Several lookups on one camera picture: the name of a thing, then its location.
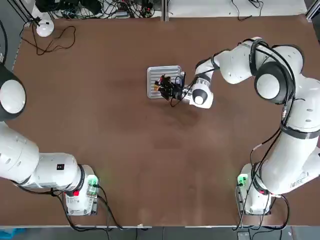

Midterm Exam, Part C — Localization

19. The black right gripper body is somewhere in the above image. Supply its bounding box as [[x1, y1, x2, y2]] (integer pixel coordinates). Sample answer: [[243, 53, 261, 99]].
[[171, 81, 186, 101]]

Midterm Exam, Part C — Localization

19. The oil bottle with red label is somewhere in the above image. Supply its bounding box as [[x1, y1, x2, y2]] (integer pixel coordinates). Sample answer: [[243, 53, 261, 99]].
[[154, 74, 169, 92]]

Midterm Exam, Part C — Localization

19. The silver ribbed metal tray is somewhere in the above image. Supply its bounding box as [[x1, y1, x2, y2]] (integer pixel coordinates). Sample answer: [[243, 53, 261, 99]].
[[146, 65, 184, 99]]

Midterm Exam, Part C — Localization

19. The black computer monitor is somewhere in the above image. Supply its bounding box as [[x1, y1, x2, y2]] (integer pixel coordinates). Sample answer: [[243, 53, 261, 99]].
[[34, 0, 101, 14]]

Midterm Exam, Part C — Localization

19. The white desk lamp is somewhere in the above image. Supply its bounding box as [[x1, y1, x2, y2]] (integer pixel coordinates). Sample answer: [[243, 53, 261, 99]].
[[35, 19, 55, 38]]

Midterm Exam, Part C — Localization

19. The aluminium frame post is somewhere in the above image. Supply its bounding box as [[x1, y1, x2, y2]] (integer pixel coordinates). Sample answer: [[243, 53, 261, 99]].
[[161, 0, 170, 23], [305, 0, 320, 23]]

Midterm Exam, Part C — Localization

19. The black robot harness cable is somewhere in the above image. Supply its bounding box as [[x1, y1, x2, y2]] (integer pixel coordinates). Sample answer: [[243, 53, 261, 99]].
[[246, 37, 298, 230]]

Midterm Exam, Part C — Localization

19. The thin black lamp cable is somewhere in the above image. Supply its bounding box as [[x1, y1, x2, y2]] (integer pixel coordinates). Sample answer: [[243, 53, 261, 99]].
[[20, 24, 77, 56]]

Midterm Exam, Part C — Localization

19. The black robot foot cable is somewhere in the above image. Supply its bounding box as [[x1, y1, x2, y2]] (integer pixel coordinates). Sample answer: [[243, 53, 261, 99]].
[[96, 184, 151, 230], [273, 193, 291, 230]]

